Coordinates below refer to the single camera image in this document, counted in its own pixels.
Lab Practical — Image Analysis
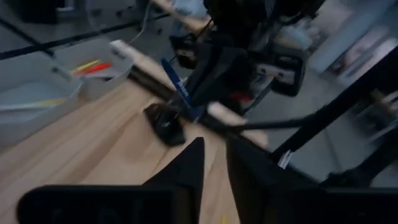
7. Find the grey plastic bin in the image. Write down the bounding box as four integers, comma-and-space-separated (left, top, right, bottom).
51, 39, 135, 101
0, 51, 83, 150

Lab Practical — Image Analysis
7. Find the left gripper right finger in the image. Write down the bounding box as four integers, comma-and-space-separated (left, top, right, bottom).
226, 138, 318, 224

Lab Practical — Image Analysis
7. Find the dark blue marker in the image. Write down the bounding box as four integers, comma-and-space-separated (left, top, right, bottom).
160, 57, 193, 108

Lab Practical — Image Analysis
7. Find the black aluminium table frame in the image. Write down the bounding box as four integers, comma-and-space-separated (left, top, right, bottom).
127, 45, 398, 187

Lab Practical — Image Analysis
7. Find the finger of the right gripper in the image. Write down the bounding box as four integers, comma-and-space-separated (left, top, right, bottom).
195, 77, 237, 121
182, 46, 224, 108

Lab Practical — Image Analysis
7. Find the yellow orange pencil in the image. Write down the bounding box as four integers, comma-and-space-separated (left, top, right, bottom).
39, 98, 68, 106

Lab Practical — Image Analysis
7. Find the orange red marker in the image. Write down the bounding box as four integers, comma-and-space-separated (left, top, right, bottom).
74, 62, 112, 77

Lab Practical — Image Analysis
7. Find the person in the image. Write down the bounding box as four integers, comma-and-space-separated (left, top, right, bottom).
172, 0, 210, 18

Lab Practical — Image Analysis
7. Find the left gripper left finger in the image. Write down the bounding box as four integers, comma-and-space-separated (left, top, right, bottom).
142, 137, 205, 224

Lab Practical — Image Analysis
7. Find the yellow highlighter pen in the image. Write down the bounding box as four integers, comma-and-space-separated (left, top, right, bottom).
72, 58, 102, 74

